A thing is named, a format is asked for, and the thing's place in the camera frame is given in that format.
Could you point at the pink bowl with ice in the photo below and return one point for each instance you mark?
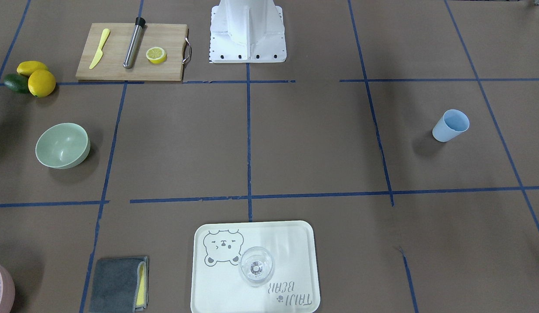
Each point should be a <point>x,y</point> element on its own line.
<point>7,291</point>

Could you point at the yellow plastic knife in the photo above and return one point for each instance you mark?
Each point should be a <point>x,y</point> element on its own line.
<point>99,51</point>

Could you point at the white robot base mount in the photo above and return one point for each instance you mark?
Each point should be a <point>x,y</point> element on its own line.
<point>247,31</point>

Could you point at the green avocado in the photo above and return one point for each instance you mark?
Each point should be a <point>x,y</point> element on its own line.
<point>17,83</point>

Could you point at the steel muddler black tip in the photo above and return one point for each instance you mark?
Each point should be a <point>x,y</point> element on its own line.
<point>134,43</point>

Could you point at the light blue plastic cup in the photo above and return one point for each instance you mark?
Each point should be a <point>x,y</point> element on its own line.
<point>452,123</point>

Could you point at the cream bear serving tray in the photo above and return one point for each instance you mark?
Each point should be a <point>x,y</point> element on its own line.
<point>217,286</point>

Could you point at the clear wine glass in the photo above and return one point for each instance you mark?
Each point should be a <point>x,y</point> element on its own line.
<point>257,266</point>

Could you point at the wooden cutting board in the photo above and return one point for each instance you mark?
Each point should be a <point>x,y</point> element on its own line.
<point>171,37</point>

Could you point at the yellow lemon round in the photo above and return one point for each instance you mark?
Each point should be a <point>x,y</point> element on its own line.
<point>41,83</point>

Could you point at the lemon half slice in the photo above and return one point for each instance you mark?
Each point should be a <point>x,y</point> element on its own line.
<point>156,55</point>

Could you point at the light green bowl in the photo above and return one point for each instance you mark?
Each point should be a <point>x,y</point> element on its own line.
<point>63,146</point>

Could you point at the grey folded cloth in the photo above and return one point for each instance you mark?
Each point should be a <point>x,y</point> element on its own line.
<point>120,285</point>

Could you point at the yellow lemon upper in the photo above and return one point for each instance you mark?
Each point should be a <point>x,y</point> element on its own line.
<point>27,68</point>

